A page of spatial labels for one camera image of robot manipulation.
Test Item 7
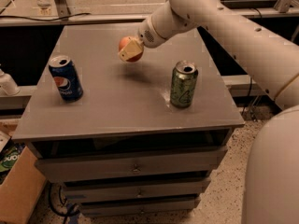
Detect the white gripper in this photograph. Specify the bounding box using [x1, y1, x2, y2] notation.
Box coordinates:
[118, 15, 166, 63]

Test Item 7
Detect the red apple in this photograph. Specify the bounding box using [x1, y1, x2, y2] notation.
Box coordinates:
[118, 35, 145, 63]

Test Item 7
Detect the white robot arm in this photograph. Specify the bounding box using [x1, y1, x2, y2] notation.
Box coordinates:
[119, 0, 299, 224]

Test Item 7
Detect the green soda can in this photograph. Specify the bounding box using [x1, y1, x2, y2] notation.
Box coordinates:
[170, 61, 198, 108]

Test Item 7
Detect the blue pepsi can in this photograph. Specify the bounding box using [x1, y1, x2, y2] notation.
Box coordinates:
[49, 55, 83, 102]

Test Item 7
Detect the grey drawer cabinet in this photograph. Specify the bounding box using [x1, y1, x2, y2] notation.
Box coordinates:
[14, 23, 244, 210]

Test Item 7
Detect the white plastic bottle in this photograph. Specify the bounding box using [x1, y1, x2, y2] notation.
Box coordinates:
[0, 69, 20, 96]

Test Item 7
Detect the top grey drawer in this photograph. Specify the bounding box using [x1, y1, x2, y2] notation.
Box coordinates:
[36, 146, 227, 183]

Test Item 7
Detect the grey drawer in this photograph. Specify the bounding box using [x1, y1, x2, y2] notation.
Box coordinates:
[64, 176, 211, 203]
[80, 195, 200, 217]
[36, 146, 227, 183]

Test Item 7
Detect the middle grey drawer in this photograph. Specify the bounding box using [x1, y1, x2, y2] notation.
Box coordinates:
[64, 176, 211, 203]

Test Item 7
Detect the bottom grey drawer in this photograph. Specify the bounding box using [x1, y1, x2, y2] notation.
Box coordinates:
[80, 195, 200, 217]

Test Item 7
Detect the green snack bag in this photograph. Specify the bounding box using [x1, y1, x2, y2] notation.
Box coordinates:
[0, 143, 25, 173]

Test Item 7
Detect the cardboard box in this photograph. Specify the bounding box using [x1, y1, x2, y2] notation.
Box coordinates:
[0, 121, 48, 224]

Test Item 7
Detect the grey metal rail frame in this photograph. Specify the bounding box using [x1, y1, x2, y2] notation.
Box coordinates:
[0, 0, 299, 30]

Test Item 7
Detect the black cable on rail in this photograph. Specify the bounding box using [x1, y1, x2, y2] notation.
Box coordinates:
[0, 12, 92, 22]

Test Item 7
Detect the black floor cable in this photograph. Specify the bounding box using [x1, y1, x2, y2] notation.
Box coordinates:
[46, 183, 81, 224]

